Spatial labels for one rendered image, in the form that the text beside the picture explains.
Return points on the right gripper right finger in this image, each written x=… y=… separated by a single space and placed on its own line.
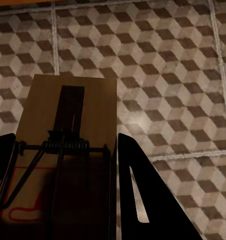
x=167 y=220

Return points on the mousetrap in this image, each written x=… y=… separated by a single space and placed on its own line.
x=61 y=181

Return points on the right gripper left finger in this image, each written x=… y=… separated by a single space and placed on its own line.
x=5 y=152

